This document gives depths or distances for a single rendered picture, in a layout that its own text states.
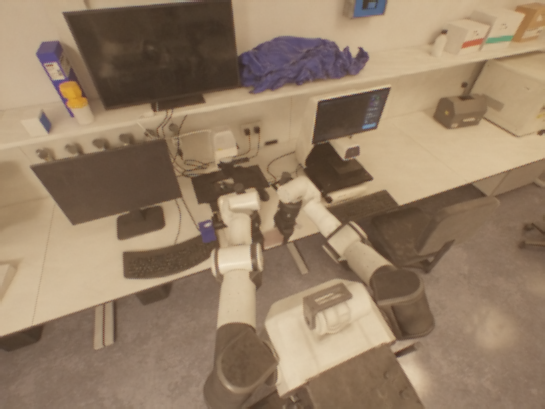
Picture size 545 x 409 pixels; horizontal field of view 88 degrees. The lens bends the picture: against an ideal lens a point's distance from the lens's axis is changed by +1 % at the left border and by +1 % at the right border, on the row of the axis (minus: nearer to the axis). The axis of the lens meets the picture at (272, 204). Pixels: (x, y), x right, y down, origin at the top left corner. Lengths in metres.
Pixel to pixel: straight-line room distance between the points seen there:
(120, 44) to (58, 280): 1.15
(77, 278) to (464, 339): 2.36
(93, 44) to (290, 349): 1.46
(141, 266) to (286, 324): 1.05
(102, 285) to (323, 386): 1.22
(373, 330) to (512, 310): 2.13
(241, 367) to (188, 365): 1.51
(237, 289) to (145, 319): 1.64
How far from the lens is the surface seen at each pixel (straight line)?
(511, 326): 2.69
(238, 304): 0.70
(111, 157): 1.44
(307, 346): 0.65
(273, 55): 1.80
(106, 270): 1.66
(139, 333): 2.29
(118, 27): 1.61
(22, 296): 1.80
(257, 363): 0.63
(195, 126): 1.94
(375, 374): 0.68
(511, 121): 2.97
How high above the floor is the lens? 2.00
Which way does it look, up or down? 47 degrees down
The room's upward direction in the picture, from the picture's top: straight up
